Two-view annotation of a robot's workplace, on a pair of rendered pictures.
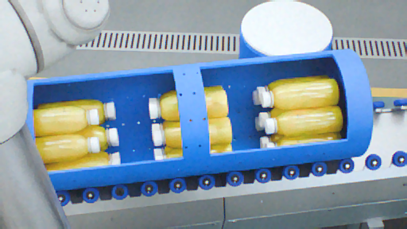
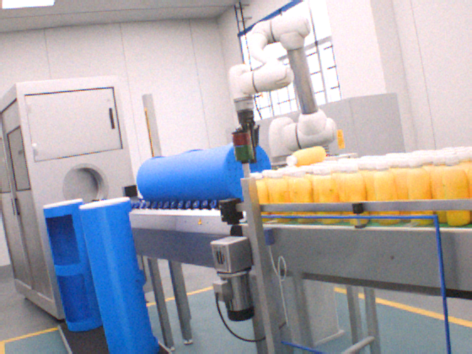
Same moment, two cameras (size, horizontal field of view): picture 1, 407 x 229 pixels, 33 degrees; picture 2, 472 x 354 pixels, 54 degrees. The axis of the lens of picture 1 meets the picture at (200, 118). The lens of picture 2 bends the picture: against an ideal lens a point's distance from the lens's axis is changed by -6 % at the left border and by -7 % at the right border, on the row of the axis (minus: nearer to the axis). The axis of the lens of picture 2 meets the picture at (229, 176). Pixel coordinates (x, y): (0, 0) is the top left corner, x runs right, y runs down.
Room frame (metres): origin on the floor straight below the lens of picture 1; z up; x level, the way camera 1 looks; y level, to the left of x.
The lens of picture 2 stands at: (2.29, 2.40, 1.20)
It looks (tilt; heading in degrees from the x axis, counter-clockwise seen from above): 3 degrees down; 241
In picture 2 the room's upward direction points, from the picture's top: 9 degrees counter-clockwise
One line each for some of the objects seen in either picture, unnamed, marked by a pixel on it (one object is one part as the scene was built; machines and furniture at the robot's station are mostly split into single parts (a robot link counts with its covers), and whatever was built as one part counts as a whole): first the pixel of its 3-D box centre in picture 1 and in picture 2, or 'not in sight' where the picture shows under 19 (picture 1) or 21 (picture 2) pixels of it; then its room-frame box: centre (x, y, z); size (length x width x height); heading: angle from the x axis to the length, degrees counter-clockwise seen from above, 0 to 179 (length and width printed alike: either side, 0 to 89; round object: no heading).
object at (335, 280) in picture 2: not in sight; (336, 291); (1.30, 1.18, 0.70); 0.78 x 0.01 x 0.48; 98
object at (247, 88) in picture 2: not in sight; (243, 81); (1.10, 0.49, 1.50); 0.13 x 0.11 x 0.16; 129
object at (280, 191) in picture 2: not in sight; (281, 199); (1.23, 0.84, 0.99); 0.07 x 0.07 x 0.18
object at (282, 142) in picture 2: not in sight; (283, 136); (0.60, 0.03, 1.23); 0.18 x 0.16 x 0.22; 129
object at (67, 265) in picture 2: not in sight; (74, 265); (1.73, -1.07, 0.59); 0.28 x 0.28 x 0.88
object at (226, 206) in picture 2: not in sight; (232, 211); (1.32, 0.59, 0.95); 0.10 x 0.07 x 0.10; 8
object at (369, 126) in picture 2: not in sight; (308, 188); (-0.59, -1.39, 0.72); 2.15 x 0.54 x 1.45; 87
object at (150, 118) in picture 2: not in sight; (165, 209); (1.00, -1.01, 0.85); 0.06 x 0.06 x 1.70; 8
